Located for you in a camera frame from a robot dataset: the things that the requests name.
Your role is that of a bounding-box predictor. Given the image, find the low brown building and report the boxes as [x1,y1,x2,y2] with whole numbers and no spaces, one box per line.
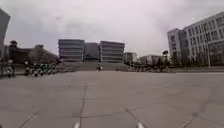
[3,40,60,65]

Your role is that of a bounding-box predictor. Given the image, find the small grey building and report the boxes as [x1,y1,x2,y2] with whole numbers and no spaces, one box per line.
[122,51,138,64]

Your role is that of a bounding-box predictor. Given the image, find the wide stone steps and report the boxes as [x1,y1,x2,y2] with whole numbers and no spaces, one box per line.
[63,61,129,72]

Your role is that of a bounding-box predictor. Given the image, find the pale multi-storey building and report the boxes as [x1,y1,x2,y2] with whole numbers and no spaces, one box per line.
[166,11,224,66]

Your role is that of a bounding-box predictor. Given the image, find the grey striped central building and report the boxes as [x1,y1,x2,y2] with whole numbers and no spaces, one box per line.
[57,38,126,64]

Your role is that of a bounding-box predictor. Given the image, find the low pale building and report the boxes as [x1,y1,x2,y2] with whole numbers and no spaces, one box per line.
[139,54,167,66]

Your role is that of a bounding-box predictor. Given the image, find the tall grey building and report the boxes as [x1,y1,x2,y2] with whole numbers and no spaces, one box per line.
[0,8,11,62]

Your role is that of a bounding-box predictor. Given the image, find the row of parked bicycles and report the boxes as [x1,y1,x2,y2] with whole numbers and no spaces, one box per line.
[0,59,76,78]
[128,65,176,73]

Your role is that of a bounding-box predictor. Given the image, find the group of people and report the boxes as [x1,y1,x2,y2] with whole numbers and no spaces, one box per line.
[96,64,104,72]

